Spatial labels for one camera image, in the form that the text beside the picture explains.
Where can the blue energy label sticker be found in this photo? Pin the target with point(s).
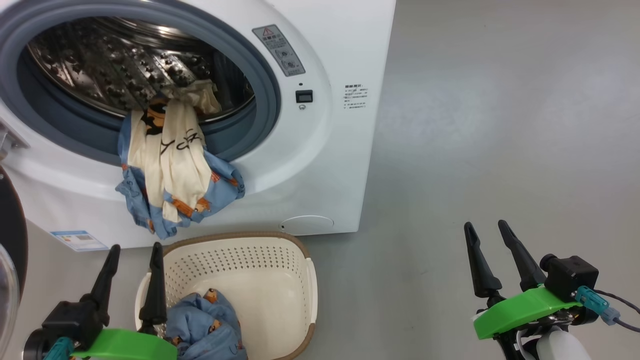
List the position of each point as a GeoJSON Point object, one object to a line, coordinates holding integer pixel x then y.
{"type": "Point", "coordinates": [80, 241]}

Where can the grey warning sticker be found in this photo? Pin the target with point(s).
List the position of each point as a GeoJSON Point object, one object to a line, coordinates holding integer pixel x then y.
{"type": "Point", "coordinates": [278, 50]}

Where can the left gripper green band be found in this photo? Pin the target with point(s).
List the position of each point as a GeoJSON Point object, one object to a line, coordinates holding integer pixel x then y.
{"type": "Point", "coordinates": [125, 347]}

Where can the round white filter cover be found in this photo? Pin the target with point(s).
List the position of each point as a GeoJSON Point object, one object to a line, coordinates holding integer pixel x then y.
{"type": "Point", "coordinates": [306, 225]}

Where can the cream basket with brown rim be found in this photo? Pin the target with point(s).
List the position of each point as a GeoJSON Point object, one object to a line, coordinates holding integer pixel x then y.
{"type": "Point", "coordinates": [270, 285]}

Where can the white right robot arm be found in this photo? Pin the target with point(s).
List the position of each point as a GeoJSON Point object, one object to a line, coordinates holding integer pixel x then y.
{"type": "Point", "coordinates": [555, 347]}

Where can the blue cartoon print garment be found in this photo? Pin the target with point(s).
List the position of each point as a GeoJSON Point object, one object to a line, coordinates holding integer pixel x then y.
{"type": "Point", "coordinates": [205, 325]}

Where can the white front-load washing machine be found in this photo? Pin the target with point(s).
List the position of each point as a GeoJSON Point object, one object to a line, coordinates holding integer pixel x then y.
{"type": "Point", "coordinates": [320, 165]}

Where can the blue garment with cream lining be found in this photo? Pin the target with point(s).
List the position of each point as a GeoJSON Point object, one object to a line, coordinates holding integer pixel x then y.
{"type": "Point", "coordinates": [175, 160]}

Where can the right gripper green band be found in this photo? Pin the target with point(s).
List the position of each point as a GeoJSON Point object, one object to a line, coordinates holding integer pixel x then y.
{"type": "Point", "coordinates": [525, 312]}

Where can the black round washer door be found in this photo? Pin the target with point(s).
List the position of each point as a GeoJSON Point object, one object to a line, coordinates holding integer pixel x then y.
{"type": "Point", "coordinates": [12, 225]}

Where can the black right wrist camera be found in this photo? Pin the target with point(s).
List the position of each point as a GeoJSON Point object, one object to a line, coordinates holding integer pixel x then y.
{"type": "Point", "coordinates": [572, 275]}

